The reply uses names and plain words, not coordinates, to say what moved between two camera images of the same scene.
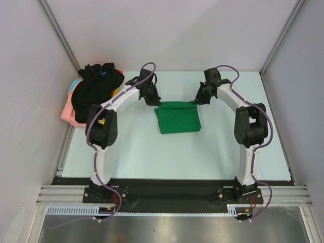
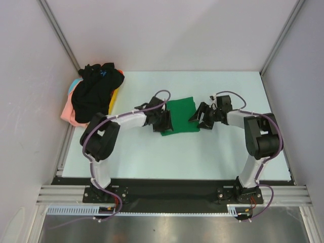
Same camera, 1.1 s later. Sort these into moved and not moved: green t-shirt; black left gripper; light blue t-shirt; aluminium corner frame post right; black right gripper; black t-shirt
Moved: black left gripper; black right gripper
Not moved: black t-shirt; light blue t-shirt; green t-shirt; aluminium corner frame post right
